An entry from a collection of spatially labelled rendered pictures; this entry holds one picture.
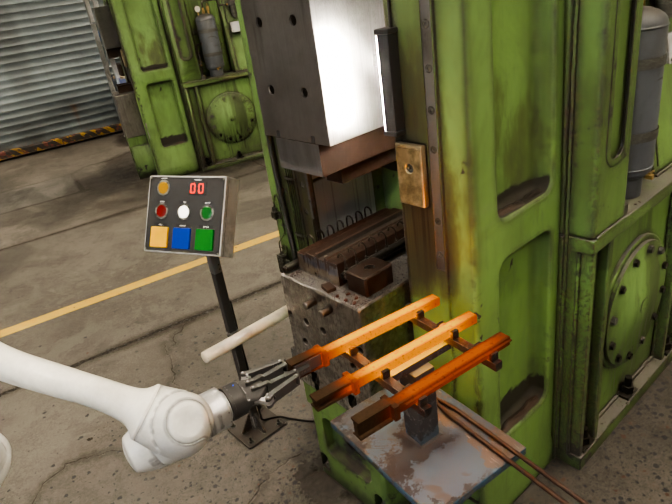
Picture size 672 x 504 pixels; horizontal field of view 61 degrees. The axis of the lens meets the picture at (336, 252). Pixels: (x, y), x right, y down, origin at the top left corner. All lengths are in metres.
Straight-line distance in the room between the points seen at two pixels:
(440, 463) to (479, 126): 0.80
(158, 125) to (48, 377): 5.42
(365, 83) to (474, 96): 0.35
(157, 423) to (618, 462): 1.88
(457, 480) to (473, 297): 0.48
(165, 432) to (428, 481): 0.66
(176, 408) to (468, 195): 0.87
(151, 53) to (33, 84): 3.27
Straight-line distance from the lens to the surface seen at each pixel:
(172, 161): 6.48
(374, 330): 1.40
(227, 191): 2.04
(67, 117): 9.42
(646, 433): 2.66
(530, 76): 1.72
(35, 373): 1.18
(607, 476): 2.46
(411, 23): 1.46
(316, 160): 1.62
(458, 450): 1.48
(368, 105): 1.64
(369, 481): 2.19
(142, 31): 6.36
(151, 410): 1.05
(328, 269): 1.78
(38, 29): 9.32
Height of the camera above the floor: 1.79
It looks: 26 degrees down
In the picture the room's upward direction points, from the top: 9 degrees counter-clockwise
